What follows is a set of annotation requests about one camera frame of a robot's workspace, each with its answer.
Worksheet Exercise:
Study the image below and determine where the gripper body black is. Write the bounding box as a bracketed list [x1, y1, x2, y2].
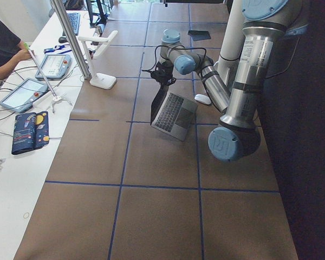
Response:
[155, 61, 174, 84]

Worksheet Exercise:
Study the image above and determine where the grey laptop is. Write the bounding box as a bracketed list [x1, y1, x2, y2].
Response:
[150, 88, 197, 141]

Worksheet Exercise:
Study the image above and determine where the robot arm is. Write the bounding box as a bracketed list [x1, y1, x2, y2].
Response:
[200, 1, 310, 161]
[152, 29, 230, 114]

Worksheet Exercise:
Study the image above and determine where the black mouse pad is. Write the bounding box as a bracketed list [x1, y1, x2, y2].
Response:
[188, 30, 211, 41]

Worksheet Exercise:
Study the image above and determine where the white computer mouse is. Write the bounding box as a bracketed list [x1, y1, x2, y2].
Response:
[194, 94, 212, 105]

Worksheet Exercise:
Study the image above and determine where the white desk lamp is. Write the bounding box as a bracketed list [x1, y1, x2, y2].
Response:
[77, 30, 119, 89]

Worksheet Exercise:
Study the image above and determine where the black keyboard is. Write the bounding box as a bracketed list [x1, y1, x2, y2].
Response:
[67, 12, 81, 35]

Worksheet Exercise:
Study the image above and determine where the far teach pendant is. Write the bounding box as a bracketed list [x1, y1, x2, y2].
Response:
[40, 54, 71, 80]

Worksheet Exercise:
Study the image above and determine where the teach pendant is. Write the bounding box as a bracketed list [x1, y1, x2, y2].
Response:
[40, 54, 71, 80]
[0, 79, 48, 113]

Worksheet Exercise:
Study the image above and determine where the metal rod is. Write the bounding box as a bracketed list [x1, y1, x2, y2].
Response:
[27, 48, 59, 102]

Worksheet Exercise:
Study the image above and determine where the near teach pendant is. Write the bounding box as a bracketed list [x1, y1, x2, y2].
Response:
[0, 79, 48, 113]

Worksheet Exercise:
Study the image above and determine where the navy planet pencil case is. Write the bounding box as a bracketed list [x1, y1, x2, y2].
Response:
[11, 111, 49, 155]

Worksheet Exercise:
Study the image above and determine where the person in black shirt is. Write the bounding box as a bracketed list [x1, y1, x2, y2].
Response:
[0, 21, 31, 81]

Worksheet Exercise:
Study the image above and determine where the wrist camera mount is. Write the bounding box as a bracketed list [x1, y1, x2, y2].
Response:
[149, 70, 164, 82]

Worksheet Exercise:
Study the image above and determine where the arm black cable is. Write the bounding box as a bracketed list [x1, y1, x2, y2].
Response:
[140, 44, 208, 73]

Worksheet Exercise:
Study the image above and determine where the blue lanyard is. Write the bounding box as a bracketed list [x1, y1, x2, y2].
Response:
[43, 44, 73, 55]

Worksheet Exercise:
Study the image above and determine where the aluminium frame post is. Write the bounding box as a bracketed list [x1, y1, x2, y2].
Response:
[50, 0, 91, 80]

